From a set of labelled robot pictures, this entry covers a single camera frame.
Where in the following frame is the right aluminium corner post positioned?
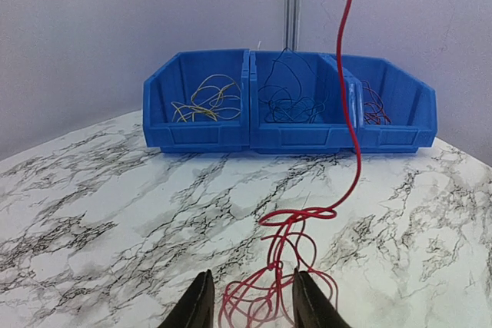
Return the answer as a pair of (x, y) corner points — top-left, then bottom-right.
(284, 0), (300, 51)

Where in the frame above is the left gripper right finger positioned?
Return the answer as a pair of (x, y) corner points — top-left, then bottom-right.
(292, 269), (350, 328)

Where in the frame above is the blue three-compartment plastic bin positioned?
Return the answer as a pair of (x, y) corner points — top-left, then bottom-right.
(143, 49), (437, 154)

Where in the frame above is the red blue cable bundle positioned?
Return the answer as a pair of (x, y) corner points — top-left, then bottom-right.
(218, 0), (363, 328)

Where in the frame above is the dark red thin cable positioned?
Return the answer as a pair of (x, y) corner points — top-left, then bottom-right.
(359, 80), (393, 126)

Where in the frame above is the blue thin cable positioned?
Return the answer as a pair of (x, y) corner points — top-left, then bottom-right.
(256, 47), (331, 124)

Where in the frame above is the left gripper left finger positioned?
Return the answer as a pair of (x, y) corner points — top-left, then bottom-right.
(158, 270), (214, 328)

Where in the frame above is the yellow thin cable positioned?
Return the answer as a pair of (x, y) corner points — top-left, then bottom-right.
(170, 73), (243, 124)

